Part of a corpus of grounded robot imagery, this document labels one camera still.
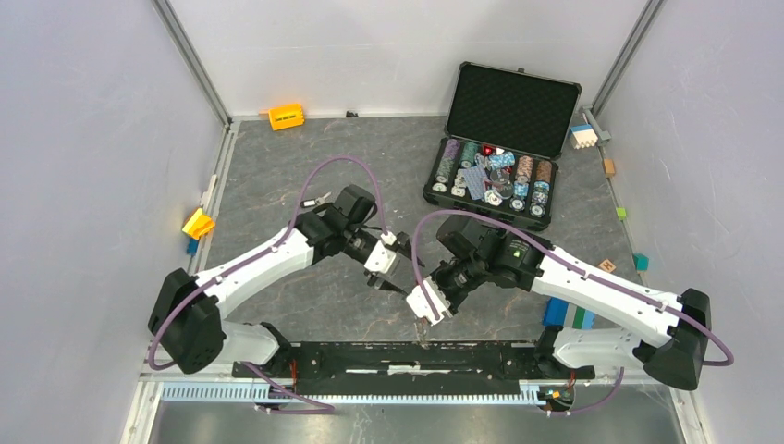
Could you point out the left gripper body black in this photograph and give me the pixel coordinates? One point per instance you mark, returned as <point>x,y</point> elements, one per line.
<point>357,242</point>

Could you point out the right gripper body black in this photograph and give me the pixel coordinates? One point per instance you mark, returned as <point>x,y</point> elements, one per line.
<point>459,278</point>

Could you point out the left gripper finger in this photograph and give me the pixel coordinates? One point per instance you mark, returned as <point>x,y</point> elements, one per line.
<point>403,247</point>
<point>382,283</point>

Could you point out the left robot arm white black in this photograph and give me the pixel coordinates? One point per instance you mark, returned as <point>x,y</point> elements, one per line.
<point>189,318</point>

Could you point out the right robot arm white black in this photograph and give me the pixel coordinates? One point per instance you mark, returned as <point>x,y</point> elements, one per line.
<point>663,333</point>

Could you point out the key with black tag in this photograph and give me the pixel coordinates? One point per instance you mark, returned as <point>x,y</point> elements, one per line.
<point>314,202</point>

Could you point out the blue green white brick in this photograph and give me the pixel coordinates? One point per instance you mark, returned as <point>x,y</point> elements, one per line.
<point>564,314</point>

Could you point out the wooden letter cube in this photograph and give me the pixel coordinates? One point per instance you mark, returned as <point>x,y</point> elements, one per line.
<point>607,266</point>

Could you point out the black poker chip case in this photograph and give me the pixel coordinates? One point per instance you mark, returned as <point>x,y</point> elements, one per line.
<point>505,131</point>

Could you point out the orange yellow toy block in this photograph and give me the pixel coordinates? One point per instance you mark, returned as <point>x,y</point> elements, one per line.
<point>286,117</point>

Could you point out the yellow orange block left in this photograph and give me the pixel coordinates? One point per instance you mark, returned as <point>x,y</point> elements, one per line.
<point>198,224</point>

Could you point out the small wooden cube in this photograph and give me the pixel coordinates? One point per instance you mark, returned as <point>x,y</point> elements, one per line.
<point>609,168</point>

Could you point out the blue small block left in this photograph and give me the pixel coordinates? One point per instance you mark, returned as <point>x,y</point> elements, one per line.
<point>192,247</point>

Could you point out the teal small cube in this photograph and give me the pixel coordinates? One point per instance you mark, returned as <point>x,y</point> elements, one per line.
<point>641,262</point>

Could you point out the white blue toy block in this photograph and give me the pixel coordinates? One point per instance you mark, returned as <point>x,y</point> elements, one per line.
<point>583,136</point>

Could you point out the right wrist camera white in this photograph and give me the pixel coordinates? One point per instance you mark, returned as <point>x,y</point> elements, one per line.
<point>428,302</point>

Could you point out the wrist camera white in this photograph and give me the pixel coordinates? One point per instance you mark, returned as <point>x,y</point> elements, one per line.
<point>383,257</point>
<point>428,302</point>

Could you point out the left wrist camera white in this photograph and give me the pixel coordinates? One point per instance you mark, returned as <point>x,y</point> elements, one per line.
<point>383,257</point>

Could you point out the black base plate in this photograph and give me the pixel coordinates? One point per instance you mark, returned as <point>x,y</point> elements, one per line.
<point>484,367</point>

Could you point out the white toothed cable rail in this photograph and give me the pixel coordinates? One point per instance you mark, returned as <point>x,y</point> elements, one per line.
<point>260,392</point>

